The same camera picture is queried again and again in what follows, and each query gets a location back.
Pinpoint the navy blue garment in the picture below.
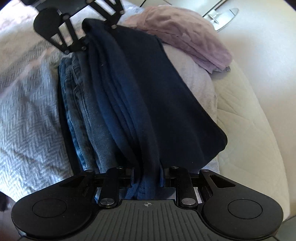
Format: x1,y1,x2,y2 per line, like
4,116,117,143
82,19,227,200

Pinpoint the stack of folded jeans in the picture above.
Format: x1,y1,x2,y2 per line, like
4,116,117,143
56,51,139,200

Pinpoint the grey herringbone blanket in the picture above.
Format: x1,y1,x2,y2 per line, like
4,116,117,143
0,0,218,197

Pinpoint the cream padded headboard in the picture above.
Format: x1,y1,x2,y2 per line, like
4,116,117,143
212,1,295,220

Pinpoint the folded lilac blanket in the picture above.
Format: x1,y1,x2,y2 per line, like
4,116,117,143
123,5,232,73

